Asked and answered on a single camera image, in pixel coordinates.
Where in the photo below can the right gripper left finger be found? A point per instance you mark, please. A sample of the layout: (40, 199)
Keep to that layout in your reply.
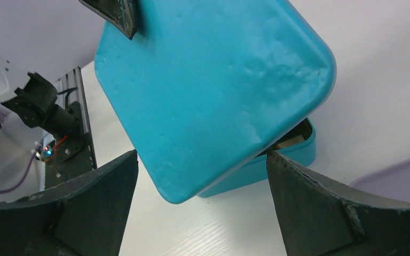
(86, 215)

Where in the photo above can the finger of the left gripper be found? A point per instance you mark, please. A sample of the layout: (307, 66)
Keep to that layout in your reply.
(120, 13)

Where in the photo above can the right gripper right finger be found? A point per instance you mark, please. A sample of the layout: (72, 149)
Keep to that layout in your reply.
(318, 215)

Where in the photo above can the teal chocolate tin box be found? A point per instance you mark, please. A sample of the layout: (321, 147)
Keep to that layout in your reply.
(299, 144)

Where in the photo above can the teal tin lid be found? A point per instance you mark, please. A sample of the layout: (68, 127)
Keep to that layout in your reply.
(205, 86)

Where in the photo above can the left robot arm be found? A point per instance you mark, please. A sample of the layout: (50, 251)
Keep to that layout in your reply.
(40, 41)

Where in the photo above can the lilac plastic tray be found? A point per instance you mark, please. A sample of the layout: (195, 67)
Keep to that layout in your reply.
(391, 182)

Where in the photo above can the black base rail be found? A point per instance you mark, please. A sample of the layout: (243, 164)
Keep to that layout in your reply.
(75, 156)

